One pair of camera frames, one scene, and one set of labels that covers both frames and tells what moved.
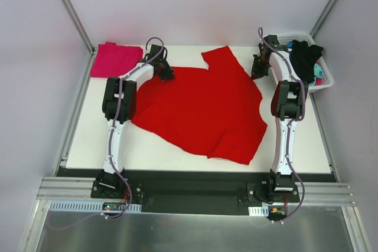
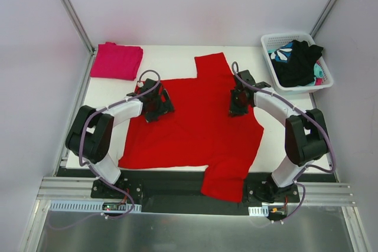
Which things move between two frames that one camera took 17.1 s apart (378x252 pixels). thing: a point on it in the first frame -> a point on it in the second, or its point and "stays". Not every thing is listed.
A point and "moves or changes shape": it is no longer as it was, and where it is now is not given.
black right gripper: (259, 67) -> (236, 104)
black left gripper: (165, 71) -> (161, 104)
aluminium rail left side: (67, 189) stays
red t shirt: (215, 111) moves or changes shape
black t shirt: (303, 57) stays
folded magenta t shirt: (112, 60) stays
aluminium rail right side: (322, 194) stays
